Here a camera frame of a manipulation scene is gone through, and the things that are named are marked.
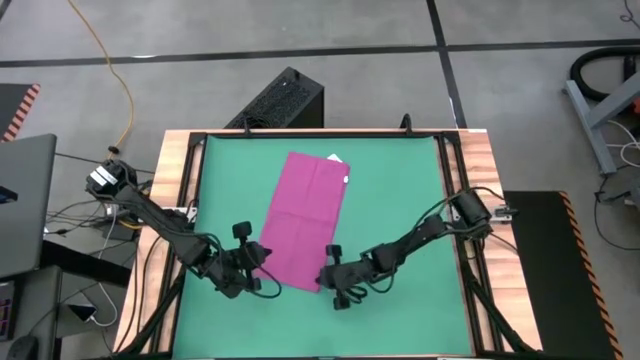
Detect black desk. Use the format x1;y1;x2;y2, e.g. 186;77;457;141
39;239;132;289

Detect black computer mouse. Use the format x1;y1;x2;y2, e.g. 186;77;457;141
5;334;41;360

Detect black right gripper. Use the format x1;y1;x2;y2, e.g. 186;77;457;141
314;243;376;312

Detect thin black cable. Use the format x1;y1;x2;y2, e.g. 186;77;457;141
619;0;640;26

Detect large black orange-striped floor mat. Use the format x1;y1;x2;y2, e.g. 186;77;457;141
502;189;625;360

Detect white cables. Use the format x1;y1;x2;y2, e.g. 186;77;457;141
604;119;640;169

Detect black keyboard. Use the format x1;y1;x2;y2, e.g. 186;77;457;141
0;280;16;342

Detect black metal table frame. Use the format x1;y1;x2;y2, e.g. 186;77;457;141
117;127;539;359

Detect yellow cable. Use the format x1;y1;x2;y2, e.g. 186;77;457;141
64;0;137;231

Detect grey metal stand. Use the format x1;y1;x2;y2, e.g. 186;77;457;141
562;69;640;176

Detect black computer tower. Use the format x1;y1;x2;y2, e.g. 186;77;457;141
223;65;326;130

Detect black looped floor cable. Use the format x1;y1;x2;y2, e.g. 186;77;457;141
592;172;640;251

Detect black hose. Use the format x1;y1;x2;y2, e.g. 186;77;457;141
568;45;640;104

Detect grey cabinet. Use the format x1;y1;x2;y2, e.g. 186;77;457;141
0;264;64;360

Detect small black orange-striped floor mat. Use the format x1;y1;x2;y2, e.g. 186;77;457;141
0;83;42;144

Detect green table mat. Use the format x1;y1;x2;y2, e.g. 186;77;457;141
172;134;474;359

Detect black smartphone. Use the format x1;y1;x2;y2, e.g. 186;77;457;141
67;302;99;325

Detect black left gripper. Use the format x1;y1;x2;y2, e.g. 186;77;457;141
202;220;275;301

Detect magenta towel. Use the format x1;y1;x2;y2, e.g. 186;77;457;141
254;151;351;295

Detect grey laptop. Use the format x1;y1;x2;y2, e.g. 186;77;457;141
0;133;59;280

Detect black power adapter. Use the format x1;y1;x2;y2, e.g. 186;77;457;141
97;219;141;244

